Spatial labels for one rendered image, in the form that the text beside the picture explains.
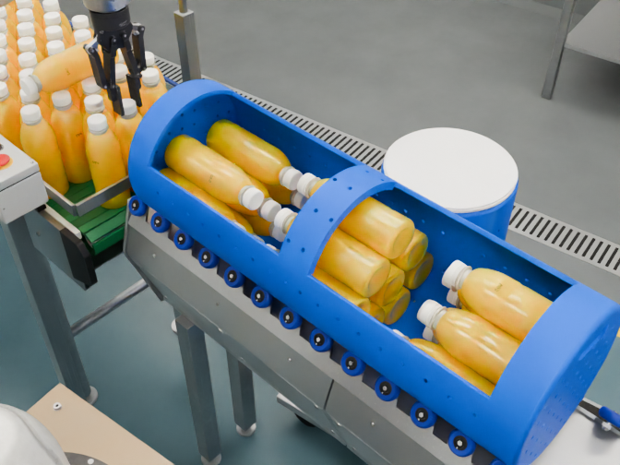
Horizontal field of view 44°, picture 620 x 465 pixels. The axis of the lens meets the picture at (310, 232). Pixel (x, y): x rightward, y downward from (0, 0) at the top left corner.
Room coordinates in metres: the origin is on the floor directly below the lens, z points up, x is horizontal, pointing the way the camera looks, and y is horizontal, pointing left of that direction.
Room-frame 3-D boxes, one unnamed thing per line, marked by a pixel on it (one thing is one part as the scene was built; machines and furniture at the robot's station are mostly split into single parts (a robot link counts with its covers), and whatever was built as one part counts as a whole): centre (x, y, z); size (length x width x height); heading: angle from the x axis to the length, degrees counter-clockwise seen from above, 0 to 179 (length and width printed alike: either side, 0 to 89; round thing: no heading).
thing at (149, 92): (1.50, 0.36, 1.00); 0.07 x 0.07 x 0.20
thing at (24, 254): (1.22, 0.64, 0.50); 0.04 x 0.04 x 1.00; 47
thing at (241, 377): (1.30, 0.19, 0.31); 0.06 x 0.06 x 0.63; 47
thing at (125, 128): (1.37, 0.39, 1.00); 0.07 x 0.07 x 0.20
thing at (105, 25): (1.37, 0.39, 1.30); 0.08 x 0.07 x 0.09; 137
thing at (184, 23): (1.82, 0.32, 0.55); 0.04 x 0.04 x 1.10; 47
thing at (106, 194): (1.35, 0.35, 0.96); 0.40 x 0.01 x 0.03; 137
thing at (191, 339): (1.20, 0.29, 0.31); 0.06 x 0.06 x 0.63; 47
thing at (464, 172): (1.26, -0.29, 1.03); 0.28 x 0.28 x 0.01
